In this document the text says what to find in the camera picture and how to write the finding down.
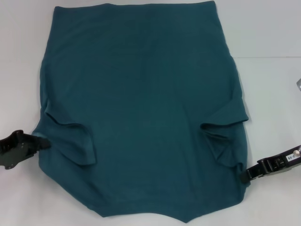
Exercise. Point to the teal blue t-shirt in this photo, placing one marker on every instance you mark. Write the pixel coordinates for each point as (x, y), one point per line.
(141, 106)

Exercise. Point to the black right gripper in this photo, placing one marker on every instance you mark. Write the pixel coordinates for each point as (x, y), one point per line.
(277, 163)

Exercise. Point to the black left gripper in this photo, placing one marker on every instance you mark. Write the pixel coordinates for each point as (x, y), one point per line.
(14, 150)

